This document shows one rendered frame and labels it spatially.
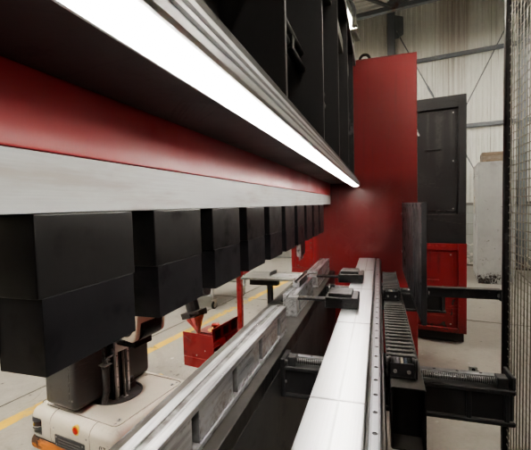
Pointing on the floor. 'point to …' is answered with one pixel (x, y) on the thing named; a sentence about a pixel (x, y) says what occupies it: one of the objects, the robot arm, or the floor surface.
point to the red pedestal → (240, 301)
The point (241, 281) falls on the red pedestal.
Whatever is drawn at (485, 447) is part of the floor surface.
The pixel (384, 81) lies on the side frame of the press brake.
